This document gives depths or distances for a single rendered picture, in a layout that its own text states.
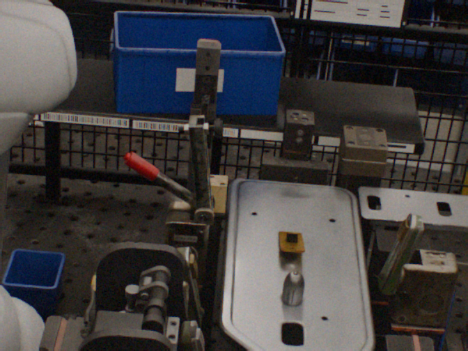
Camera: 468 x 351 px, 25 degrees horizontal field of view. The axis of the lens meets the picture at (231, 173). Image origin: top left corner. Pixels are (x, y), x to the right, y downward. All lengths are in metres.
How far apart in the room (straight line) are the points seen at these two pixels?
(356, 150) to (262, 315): 0.44
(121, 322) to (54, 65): 0.34
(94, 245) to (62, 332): 0.79
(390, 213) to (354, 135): 0.17
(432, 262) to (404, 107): 0.52
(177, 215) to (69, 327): 0.33
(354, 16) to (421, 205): 0.44
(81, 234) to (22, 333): 0.66
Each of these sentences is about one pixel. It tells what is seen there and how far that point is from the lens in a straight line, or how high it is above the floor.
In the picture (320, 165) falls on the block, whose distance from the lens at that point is 1.89.
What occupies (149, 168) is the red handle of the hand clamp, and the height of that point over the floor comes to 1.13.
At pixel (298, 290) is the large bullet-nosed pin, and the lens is 1.54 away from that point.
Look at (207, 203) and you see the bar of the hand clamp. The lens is 1.60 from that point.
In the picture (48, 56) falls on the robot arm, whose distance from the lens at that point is 1.08.
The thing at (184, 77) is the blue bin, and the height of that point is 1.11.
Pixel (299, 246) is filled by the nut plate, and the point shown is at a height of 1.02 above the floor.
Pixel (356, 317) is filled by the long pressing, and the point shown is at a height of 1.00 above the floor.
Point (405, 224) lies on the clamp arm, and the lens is 1.58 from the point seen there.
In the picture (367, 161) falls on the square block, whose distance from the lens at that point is 1.86.
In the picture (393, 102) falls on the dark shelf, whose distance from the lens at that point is 2.08.
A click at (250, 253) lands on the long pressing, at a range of 1.65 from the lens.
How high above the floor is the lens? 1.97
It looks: 32 degrees down
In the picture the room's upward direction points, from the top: 6 degrees clockwise
